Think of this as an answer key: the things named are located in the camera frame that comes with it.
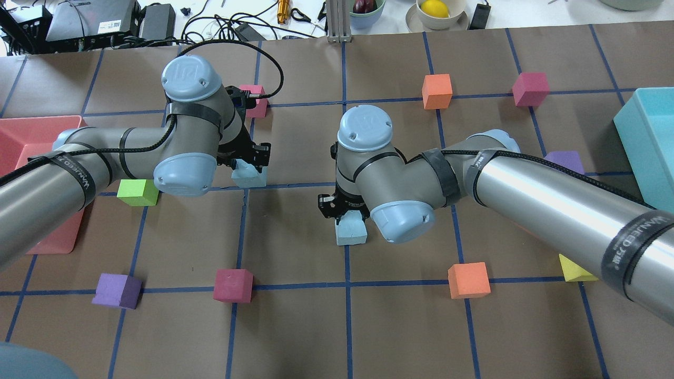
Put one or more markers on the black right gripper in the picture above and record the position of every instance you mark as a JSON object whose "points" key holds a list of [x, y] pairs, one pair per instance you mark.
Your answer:
{"points": [[341, 205]]}

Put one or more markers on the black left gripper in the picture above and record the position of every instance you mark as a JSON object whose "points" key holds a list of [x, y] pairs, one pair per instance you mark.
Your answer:
{"points": [[251, 154]]}

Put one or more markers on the light blue block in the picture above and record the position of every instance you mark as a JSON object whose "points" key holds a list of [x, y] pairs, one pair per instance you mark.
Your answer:
{"points": [[350, 229], [246, 175]]}

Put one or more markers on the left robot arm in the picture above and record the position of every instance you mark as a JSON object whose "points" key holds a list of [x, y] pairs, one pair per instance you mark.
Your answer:
{"points": [[205, 128]]}

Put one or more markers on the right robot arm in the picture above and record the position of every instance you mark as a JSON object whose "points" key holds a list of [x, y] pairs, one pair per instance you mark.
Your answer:
{"points": [[624, 242]]}

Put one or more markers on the pink block left far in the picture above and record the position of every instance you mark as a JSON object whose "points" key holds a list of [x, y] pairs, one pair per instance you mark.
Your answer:
{"points": [[261, 104]]}

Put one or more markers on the pink block near base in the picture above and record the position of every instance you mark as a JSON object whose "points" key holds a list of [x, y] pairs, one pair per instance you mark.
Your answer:
{"points": [[233, 286]]}

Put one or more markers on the green block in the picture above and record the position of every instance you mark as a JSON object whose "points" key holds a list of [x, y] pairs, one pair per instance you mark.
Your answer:
{"points": [[138, 192]]}

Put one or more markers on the scissors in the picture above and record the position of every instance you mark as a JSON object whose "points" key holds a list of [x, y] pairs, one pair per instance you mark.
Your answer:
{"points": [[299, 16]]}

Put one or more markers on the yellow screwdriver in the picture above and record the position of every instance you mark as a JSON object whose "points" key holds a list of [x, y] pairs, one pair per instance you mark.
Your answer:
{"points": [[283, 11]]}

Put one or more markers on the orange block far side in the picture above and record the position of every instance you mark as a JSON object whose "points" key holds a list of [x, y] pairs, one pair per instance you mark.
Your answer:
{"points": [[437, 91]]}

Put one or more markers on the orange block near base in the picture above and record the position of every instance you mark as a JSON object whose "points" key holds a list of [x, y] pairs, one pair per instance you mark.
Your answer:
{"points": [[468, 281]]}

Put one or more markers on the blue bowl with fruit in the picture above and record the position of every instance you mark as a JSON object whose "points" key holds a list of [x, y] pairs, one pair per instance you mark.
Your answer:
{"points": [[363, 14]]}

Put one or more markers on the purple block left side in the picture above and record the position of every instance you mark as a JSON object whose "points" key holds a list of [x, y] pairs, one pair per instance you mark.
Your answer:
{"points": [[117, 291]]}

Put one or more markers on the purple block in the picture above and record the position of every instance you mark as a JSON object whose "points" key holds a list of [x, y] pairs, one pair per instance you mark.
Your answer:
{"points": [[567, 159], [117, 291]]}

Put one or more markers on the yellow lemon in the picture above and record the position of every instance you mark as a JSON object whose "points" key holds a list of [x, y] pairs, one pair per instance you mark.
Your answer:
{"points": [[435, 8]]}

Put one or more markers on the black computer box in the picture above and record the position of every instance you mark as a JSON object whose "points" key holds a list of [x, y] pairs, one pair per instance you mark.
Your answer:
{"points": [[93, 21]]}

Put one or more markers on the pink block right far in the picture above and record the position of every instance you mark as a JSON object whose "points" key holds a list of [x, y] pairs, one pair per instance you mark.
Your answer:
{"points": [[530, 89]]}

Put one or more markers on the beige bowl with lemon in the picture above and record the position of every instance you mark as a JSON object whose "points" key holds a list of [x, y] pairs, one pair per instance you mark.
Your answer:
{"points": [[457, 9]]}

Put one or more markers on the black power adapter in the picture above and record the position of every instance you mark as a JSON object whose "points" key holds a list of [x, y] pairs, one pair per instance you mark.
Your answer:
{"points": [[480, 16]]}

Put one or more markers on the purple block right side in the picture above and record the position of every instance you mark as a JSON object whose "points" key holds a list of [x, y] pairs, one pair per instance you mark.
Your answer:
{"points": [[567, 159]]}

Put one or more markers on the yellow block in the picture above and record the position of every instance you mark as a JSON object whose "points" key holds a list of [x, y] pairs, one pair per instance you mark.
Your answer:
{"points": [[573, 272]]}

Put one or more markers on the turquoise plastic tray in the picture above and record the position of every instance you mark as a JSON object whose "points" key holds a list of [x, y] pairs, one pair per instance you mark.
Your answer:
{"points": [[645, 128]]}

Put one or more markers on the aluminium frame post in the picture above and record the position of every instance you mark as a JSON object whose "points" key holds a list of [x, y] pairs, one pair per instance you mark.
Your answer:
{"points": [[338, 21]]}

